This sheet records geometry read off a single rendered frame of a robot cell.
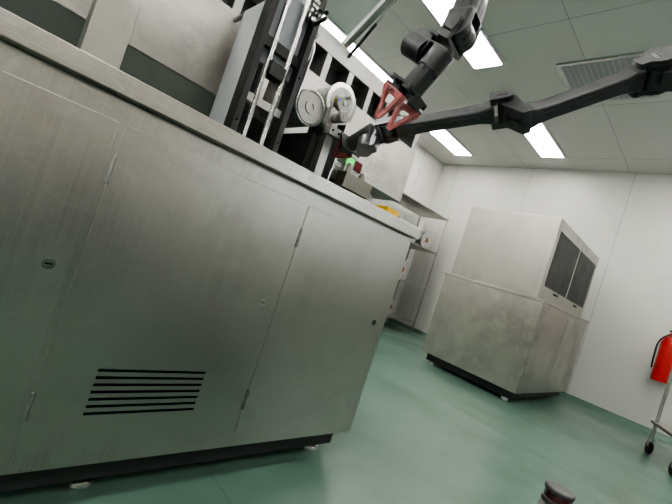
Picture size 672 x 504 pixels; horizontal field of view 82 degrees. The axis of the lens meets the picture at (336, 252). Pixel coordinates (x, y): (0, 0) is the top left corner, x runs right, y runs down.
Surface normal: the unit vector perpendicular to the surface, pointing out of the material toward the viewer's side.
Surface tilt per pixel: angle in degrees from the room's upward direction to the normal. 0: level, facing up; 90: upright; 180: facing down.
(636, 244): 90
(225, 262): 90
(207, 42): 90
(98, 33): 90
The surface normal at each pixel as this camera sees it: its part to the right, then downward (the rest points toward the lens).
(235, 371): 0.66, 0.20
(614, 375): -0.68, -0.24
